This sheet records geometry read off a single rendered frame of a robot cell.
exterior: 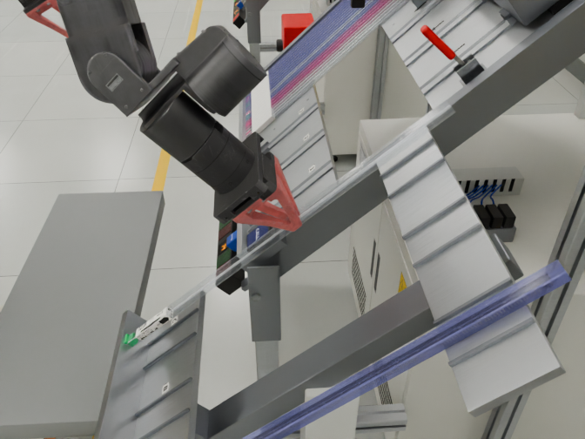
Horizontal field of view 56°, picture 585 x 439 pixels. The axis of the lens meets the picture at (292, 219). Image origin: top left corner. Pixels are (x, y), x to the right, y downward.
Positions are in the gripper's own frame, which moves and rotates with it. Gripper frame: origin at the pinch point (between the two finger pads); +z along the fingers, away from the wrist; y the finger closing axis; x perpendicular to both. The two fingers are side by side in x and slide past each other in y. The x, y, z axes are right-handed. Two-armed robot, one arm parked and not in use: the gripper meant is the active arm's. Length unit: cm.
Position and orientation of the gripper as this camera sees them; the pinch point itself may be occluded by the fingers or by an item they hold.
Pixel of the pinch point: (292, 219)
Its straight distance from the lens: 63.0
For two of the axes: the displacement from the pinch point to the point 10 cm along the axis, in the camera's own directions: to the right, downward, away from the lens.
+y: -0.8, -6.2, 7.8
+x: -7.4, 5.6, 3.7
